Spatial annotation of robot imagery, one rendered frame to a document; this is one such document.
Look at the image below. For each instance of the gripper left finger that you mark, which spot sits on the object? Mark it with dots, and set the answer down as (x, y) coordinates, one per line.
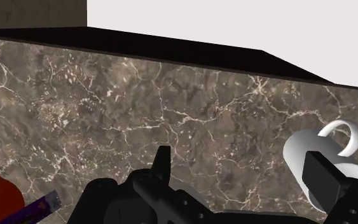
(154, 192)

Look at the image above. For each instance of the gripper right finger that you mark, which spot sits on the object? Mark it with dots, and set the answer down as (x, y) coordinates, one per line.
(330, 183)

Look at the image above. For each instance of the white mug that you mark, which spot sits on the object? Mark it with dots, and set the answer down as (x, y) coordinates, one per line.
(309, 145)

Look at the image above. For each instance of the purple flat stick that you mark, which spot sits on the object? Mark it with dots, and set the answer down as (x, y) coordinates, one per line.
(36, 208)

